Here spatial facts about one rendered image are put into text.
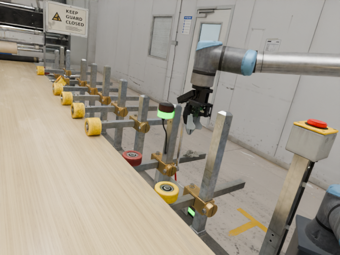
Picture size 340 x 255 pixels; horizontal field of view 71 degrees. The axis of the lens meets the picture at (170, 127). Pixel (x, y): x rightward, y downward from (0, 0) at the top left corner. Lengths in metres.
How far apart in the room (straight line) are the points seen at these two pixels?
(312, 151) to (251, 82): 3.36
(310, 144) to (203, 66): 0.48
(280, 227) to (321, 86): 2.84
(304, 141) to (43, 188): 0.69
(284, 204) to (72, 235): 0.51
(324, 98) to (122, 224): 3.05
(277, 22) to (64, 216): 3.59
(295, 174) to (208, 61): 0.49
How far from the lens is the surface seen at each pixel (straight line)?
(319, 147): 0.60
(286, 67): 1.05
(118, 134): 1.44
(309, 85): 3.49
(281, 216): 0.70
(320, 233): 1.36
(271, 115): 3.72
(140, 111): 1.16
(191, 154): 1.15
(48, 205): 0.73
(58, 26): 3.31
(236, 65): 0.90
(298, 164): 0.64
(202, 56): 0.91
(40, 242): 0.63
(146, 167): 1.03
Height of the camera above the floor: 1.34
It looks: 18 degrees down
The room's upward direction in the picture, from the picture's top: 9 degrees clockwise
